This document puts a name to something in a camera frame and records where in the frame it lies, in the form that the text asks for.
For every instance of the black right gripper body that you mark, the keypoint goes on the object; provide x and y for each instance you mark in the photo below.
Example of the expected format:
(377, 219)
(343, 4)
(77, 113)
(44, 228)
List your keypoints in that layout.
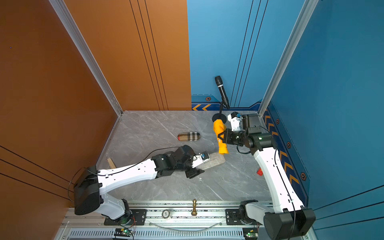
(237, 138)

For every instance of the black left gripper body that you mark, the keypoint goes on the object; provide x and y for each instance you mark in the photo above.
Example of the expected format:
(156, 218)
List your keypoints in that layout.
(187, 168)

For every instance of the yellow microfibre cloth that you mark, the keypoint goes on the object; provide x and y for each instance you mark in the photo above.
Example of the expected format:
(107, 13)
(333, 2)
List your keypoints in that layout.
(220, 129)

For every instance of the grey eyeglass case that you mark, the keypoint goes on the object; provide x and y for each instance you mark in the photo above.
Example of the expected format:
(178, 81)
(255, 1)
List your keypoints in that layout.
(215, 160)

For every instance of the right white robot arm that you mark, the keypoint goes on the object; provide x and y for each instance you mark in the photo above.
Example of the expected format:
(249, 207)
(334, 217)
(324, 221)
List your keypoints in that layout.
(288, 217)

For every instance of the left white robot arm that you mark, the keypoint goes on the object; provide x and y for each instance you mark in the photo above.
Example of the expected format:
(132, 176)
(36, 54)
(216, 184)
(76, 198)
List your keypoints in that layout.
(92, 188)

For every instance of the plaid eyeglass pouch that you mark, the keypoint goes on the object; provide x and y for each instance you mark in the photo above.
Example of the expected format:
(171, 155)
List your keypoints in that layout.
(189, 136)

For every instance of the black microphone stand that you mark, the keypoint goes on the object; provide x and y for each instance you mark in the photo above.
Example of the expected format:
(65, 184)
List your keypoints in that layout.
(220, 115)

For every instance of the red small toy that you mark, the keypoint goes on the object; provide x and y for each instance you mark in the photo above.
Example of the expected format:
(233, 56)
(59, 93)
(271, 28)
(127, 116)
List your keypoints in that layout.
(260, 172)

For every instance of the brass chess piece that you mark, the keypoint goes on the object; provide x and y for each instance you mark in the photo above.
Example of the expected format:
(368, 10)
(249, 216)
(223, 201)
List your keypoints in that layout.
(194, 211)

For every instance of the black microphone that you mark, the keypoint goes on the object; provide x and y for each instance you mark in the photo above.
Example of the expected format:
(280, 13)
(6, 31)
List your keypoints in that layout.
(220, 85)

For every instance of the wooden folding fan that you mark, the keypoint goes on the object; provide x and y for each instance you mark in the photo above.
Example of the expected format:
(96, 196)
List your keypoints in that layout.
(111, 163)

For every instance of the left green circuit board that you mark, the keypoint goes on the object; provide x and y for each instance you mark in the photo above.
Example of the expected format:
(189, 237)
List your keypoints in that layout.
(123, 234)

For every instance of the green circuit board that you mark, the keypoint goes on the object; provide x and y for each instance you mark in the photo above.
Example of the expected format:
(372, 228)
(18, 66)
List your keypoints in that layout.
(250, 233)
(123, 234)

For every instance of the right green circuit board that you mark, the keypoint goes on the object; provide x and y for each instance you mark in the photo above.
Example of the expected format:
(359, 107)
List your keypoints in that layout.
(250, 233)

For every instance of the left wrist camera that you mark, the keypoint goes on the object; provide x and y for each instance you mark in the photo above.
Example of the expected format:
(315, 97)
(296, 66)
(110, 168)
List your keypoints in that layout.
(200, 159)

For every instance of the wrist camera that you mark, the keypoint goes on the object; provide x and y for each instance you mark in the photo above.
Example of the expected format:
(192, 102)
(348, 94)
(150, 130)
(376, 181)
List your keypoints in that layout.
(200, 159)
(242, 122)

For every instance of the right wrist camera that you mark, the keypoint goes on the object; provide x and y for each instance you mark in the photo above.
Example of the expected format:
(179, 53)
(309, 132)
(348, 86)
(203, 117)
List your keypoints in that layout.
(242, 122)

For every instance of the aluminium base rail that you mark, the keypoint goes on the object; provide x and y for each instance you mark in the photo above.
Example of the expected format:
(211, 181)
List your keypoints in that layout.
(216, 220)

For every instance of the aluminium corner post right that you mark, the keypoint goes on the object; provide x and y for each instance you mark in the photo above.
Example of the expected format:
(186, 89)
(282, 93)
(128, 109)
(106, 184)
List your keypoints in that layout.
(294, 38)

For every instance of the aluminium corner post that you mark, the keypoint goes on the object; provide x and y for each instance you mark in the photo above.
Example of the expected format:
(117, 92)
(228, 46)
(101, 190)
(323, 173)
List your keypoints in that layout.
(75, 34)
(294, 38)

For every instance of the aluminium corner post left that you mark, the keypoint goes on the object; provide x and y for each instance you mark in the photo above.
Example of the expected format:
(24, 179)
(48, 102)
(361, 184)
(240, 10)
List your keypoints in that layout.
(75, 34)

